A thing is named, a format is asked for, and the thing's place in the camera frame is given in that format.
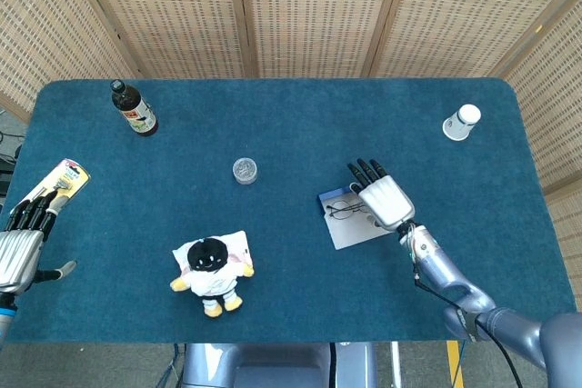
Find blue carpet table cover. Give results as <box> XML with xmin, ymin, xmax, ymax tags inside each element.
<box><xmin>4</xmin><ymin>77</ymin><xmax>577</xmax><ymax>344</ymax></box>

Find blue packet with glasses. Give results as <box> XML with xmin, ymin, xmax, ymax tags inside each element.
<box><xmin>317</xmin><ymin>186</ymin><xmax>395</xmax><ymax>251</ymax></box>

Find grey robot torso base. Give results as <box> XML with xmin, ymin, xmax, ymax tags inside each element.
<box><xmin>181</xmin><ymin>341</ymin><xmax>378</xmax><ymax>388</ymax></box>

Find white paper cup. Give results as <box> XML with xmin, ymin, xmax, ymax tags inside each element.
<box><xmin>442</xmin><ymin>104</ymin><xmax>482</xmax><ymax>142</ymax></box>

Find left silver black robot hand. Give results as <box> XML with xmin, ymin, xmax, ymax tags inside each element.
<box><xmin>0</xmin><ymin>191</ymin><xmax>78</xmax><ymax>294</ymax></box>

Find black cables on floor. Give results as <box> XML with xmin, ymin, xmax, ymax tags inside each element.
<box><xmin>0</xmin><ymin>131</ymin><xmax>24</xmax><ymax>196</ymax></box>

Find dark sauce bottle with label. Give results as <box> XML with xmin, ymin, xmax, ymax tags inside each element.
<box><xmin>110</xmin><ymin>79</ymin><xmax>159</xmax><ymax>137</ymax></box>

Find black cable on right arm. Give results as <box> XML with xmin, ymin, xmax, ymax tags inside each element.
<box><xmin>412</xmin><ymin>264</ymin><xmax>525</xmax><ymax>388</ymax></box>

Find razor in yellow blister pack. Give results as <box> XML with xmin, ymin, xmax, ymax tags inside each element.
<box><xmin>11</xmin><ymin>158</ymin><xmax>92</xmax><ymax>214</ymax></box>

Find black plush doll chef coat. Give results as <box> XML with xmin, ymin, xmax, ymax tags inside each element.
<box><xmin>169</xmin><ymin>236</ymin><xmax>256</xmax><ymax>319</ymax></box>

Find black wire eyeglasses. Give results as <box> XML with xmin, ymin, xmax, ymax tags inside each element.
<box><xmin>326</xmin><ymin>200</ymin><xmax>372</xmax><ymax>219</ymax></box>

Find woven bamboo folding screen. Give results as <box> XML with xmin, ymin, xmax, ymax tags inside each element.
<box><xmin>0</xmin><ymin>0</ymin><xmax>582</xmax><ymax>307</ymax></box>

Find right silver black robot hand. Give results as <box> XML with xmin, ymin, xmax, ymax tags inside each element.
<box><xmin>346</xmin><ymin>158</ymin><xmax>416</xmax><ymax>231</ymax></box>

